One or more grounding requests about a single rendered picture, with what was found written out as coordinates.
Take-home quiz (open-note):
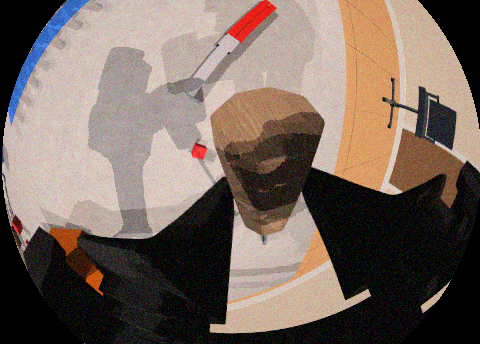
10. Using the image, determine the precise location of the blue flat strip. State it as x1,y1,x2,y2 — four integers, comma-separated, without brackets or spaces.
8,0,89,127

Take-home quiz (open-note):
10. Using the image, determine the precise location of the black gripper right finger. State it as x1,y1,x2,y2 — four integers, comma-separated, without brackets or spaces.
301,167,447,300

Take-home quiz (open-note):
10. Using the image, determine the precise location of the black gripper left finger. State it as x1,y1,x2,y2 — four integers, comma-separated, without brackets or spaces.
77,176,235,324

